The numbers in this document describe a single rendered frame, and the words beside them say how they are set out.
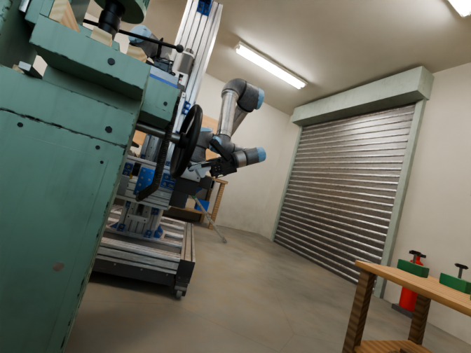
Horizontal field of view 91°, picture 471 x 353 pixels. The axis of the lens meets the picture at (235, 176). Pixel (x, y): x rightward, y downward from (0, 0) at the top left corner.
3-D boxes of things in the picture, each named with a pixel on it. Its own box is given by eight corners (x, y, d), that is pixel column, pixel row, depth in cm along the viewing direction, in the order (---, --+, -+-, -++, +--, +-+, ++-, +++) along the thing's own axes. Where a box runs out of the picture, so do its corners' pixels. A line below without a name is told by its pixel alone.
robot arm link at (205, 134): (188, 143, 159) (193, 125, 160) (205, 150, 164) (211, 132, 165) (191, 142, 148) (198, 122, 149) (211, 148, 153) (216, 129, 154)
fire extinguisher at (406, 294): (421, 319, 222) (434, 257, 227) (411, 319, 214) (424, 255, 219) (401, 308, 239) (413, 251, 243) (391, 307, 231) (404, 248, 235)
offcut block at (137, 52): (141, 73, 58) (147, 57, 58) (135, 65, 55) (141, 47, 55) (130, 70, 58) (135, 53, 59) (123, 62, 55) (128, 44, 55)
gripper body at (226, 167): (214, 178, 99) (240, 171, 103) (209, 159, 97) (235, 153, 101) (209, 176, 106) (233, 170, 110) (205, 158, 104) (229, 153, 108)
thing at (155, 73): (176, 88, 78) (181, 73, 78) (142, 73, 73) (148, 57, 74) (170, 99, 90) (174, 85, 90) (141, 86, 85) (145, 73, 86)
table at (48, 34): (184, 106, 55) (191, 83, 56) (26, 40, 43) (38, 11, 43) (157, 136, 110) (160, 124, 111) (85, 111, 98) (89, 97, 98)
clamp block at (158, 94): (172, 114, 76) (180, 88, 77) (129, 97, 71) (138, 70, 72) (165, 121, 90) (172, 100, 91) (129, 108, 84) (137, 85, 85)
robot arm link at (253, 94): (205, 140, 166) (244, 75, 130) (224, 146, 172) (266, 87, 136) (205, 152, 159) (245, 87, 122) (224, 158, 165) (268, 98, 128)
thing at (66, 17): (60, 22, 45) (69, -1, 45) (48, 17, 44) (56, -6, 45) (98, 101, 100) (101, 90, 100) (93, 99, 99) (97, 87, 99)
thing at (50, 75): (137, 115, 61) (141, 101, 61) (41, 80, 52) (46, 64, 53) (134, 134, 97) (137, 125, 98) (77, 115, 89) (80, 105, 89)
